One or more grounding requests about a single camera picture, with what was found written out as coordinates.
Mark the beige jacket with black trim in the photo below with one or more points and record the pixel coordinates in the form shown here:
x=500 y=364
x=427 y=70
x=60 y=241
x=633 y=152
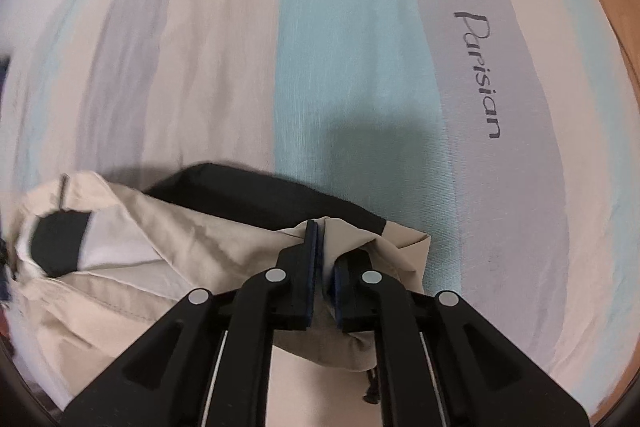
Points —
x=200 y=237

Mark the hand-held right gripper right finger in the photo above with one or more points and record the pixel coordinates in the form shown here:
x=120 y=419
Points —
x=352 y=302

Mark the striped pastel bed sheet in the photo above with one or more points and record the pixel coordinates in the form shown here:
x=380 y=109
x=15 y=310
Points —
x=350 y=57

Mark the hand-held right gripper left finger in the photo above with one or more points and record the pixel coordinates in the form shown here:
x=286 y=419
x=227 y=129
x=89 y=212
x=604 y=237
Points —
x=300 y=287

